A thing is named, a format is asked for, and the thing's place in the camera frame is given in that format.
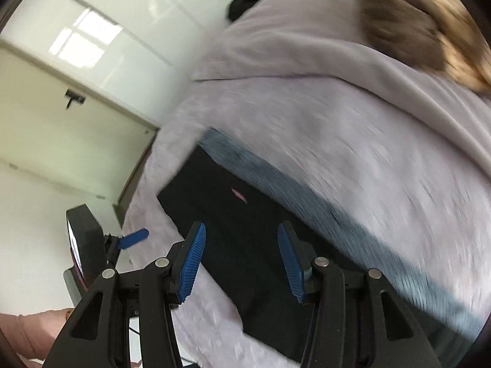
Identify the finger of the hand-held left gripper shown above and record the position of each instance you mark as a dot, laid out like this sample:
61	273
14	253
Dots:
134	237

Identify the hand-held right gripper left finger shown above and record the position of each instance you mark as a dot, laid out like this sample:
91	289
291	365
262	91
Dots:
191	264

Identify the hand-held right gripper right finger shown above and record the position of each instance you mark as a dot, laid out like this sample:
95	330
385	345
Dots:
291	264

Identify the black pants with grey print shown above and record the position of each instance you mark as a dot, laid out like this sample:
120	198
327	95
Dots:
238	214

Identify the person's left forearm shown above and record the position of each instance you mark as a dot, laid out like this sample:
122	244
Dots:
27	333

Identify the cream door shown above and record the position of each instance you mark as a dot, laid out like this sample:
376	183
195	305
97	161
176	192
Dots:
57	142

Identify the white glossy wardrobe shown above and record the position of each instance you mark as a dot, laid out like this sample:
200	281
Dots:
115	46

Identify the smooth lilac duvet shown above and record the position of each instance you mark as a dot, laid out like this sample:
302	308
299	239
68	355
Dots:
307	38

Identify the black bag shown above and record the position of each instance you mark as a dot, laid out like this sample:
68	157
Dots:
249	0

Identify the brown plush toy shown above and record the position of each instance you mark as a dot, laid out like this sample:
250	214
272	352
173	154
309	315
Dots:
402	19

